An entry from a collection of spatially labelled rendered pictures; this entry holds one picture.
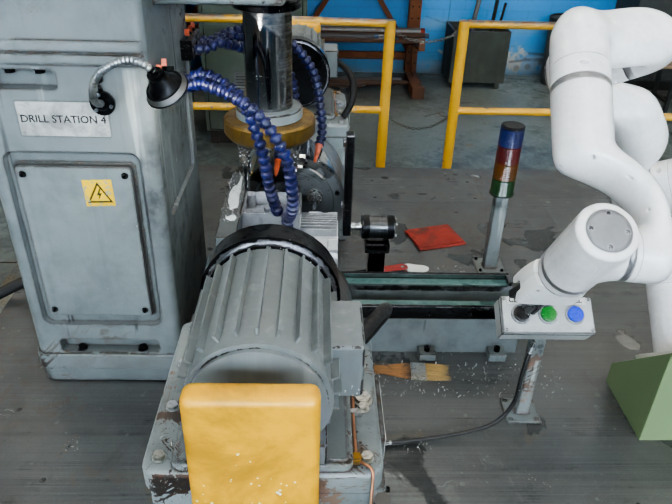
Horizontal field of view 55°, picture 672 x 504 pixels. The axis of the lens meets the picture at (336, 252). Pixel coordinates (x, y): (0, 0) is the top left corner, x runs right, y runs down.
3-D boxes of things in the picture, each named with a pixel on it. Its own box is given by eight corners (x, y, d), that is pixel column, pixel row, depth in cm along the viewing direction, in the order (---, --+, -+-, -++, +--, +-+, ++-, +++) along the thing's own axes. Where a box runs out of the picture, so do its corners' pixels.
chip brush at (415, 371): (357, 377, 142) (358, 374, 142) (358, 362, 147) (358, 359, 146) (451, 382, 142) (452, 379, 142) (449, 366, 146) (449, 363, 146)
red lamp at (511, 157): (498, 165, 164) (500, 149, 161) (492, 156, 169) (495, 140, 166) (521, 166, 164) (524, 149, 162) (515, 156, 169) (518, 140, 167)
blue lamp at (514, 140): (500, 149, 161) (503, 131, 159) (495, 140, 166) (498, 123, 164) (524, 149, 162) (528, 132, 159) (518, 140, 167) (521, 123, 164)
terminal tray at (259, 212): (242, 243, 137) (240, 213, 133) (248, 219, 146) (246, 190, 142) (299, 244, 137) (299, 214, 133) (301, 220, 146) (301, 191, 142)
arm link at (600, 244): (604, 242, 97) (542, 236, 97) (646, 204, 85) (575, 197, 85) (607, 296, 94) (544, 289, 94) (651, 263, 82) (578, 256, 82)
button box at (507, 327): (496, 339, 123) (504, 332, 118) (493, 303, 125) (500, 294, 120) (586, 340, 123) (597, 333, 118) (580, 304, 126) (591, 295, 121)
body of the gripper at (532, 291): (596, 248, 99) (569, 273, 110) (530, 246, 99) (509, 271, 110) (603, 295, 97) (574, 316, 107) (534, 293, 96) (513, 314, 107)
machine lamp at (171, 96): (70, 139, 99) (54, 56, 92) (92, 114, 108) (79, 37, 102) (190, 141, 99) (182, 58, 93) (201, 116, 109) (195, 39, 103)
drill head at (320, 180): (242, 261, 160) (237, 168, 147) (256, 189, 195) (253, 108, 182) (344, 263, 161) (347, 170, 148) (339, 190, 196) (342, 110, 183)
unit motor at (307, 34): (264, 189, 188) (259, 40, 166) (271, 146, 216) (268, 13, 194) (353, 191, 189) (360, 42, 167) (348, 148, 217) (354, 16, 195)
